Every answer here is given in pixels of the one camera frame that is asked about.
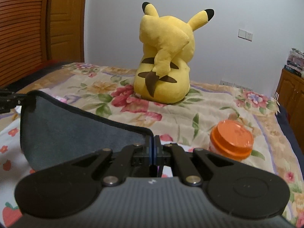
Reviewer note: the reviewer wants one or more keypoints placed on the wooden louvred wardrobe door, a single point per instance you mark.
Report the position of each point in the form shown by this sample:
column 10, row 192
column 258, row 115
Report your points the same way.
column 36, row 34

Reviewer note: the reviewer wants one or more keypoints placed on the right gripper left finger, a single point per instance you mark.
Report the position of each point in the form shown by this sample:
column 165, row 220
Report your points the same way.
column 128, row 156

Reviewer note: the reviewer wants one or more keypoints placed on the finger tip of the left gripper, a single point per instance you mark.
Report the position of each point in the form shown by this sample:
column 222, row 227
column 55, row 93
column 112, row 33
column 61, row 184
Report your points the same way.
column 10, row 100

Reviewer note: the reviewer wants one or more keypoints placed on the floral bed blanket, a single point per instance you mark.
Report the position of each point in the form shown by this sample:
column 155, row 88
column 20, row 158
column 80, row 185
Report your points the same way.
column 275, row 148

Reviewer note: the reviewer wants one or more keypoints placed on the wooden sideboard cabinet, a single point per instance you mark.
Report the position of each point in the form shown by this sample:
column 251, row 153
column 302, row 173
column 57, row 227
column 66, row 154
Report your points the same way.
column 290, row 90

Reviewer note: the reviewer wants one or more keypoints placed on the white wall switch plate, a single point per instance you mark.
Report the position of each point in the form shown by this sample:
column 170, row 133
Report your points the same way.
column 245, row 35

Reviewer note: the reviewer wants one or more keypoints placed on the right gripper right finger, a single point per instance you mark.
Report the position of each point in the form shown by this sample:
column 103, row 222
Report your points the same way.
column 172, row 155

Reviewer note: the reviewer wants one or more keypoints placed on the white strawberry print cloth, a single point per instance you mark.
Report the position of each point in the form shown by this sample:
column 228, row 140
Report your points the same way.
column 14, row 166

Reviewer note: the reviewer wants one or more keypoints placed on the yellow Pikachu plush toy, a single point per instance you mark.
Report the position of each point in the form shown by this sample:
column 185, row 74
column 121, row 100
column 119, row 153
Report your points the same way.
column 163, row 74

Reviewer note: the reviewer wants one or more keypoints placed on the purple and grey microfibre towel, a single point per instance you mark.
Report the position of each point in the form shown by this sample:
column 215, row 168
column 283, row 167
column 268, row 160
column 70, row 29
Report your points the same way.
column 52, row 132

